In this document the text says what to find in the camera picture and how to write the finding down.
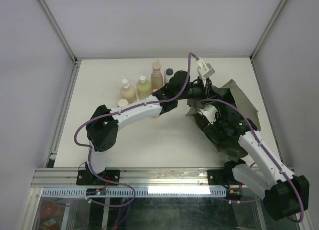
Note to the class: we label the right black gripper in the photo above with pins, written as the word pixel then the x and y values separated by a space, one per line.
pixel 209 128

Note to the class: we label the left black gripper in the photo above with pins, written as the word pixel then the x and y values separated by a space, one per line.
pixel 209 91

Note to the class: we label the white bottle dark cap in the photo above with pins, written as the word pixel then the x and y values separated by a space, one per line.
pixel 168 74

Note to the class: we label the olive green canvas bag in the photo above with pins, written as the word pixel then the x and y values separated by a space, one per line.
pixel 237 98

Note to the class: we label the yellow-green lotion bottle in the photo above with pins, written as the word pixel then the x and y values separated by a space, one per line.
pixel 144 87

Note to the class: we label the small tan pump bottle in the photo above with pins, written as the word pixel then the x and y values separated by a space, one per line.
pixel 127 91

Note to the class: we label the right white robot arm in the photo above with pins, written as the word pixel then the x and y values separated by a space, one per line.
pixel 282 192

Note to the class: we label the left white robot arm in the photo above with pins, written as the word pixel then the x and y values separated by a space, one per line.
pixel 105 123

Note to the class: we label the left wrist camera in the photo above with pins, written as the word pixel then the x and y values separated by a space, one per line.
pixel 205 70

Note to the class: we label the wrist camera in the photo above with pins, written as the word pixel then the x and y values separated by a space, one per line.
pixel 205 70
pixel 210 112

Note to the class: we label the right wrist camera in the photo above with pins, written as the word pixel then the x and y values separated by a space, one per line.
pixel 210 112

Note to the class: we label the right aluminium frame post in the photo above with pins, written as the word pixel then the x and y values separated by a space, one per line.
pixel 268 29

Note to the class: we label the aluminium frame post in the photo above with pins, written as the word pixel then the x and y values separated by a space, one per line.
pixel 56 29
pixel 268 29

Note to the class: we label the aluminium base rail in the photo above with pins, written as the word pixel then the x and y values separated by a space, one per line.
pixel 136 177

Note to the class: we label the left aluminium frame post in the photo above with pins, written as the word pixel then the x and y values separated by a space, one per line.
pixel 56 29

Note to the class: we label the white slotted cable duct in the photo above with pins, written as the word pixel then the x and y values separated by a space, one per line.
pixel 147 192

